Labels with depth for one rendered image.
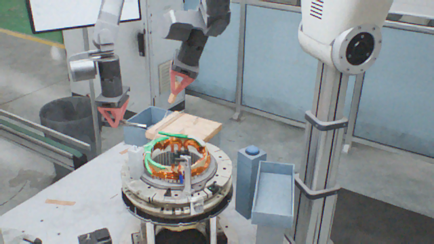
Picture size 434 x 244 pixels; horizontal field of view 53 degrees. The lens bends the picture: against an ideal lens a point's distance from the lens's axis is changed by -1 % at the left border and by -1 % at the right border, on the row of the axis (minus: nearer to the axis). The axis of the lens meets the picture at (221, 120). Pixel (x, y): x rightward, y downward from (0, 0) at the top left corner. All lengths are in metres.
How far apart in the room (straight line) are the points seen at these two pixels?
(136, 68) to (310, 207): 2.38
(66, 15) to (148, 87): 1.60
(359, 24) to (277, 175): 0.51
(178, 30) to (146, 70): 2.53
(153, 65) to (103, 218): 2.12
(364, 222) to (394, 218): 0.21
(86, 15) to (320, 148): 1.26
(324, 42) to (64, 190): 1.11
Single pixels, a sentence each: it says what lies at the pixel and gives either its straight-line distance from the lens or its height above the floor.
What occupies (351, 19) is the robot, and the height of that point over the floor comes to 1.52.
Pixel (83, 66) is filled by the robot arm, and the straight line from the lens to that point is 1.16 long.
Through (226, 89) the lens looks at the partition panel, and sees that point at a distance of 3.89.
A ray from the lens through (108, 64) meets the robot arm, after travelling 1.16.
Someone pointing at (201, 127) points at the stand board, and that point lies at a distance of 1.53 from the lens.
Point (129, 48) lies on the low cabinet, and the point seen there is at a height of 0.69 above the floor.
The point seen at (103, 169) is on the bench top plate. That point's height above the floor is 0.78.
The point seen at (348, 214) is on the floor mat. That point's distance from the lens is 2.93.
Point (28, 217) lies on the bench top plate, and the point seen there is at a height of 0.78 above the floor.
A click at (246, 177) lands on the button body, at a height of 0.95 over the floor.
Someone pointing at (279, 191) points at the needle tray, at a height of 1.02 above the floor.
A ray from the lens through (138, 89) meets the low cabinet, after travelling 3.67.
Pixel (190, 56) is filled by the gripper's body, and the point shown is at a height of 1.44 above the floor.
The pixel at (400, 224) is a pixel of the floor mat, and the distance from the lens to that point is 2.97.
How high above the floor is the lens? 1.80
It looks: 28 degrees down
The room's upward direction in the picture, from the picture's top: 2 degrees clockwise
